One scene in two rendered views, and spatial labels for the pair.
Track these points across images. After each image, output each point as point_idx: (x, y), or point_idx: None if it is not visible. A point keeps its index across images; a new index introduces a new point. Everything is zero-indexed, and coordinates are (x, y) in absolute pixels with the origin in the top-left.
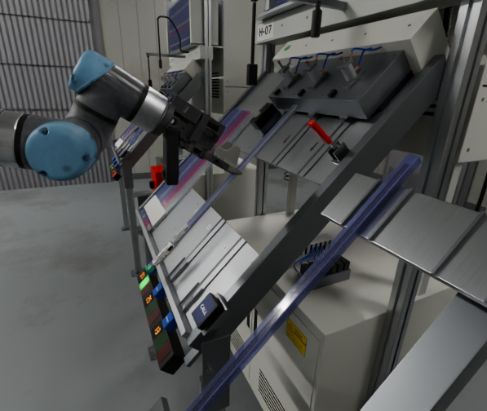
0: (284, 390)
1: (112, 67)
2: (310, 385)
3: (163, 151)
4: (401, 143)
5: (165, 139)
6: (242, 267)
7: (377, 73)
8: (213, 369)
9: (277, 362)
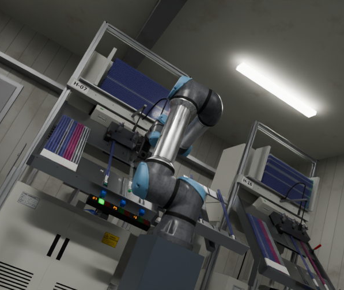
0: (88, 278)
1: None
2: (115, 260)
3: (143, 146)
4: (120, 167)
5: (148, 144)
6: None
7: (154, 148)
8: None
9: (86, 263)
